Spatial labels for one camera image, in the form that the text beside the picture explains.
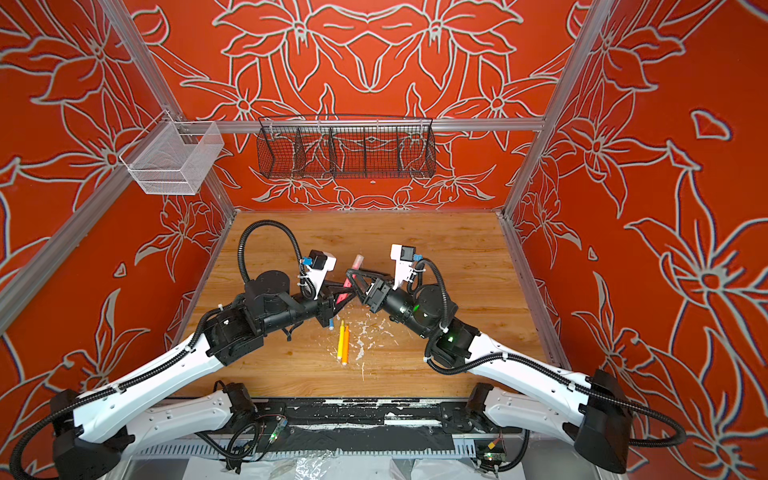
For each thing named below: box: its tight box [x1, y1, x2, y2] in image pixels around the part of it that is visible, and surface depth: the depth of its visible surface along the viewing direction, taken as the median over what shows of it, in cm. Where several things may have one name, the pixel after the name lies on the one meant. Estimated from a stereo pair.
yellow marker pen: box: [338, 320, 345, 360], surface depth 87 cm
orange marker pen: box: [342, 325, 349, 366], surface depth 85 cm
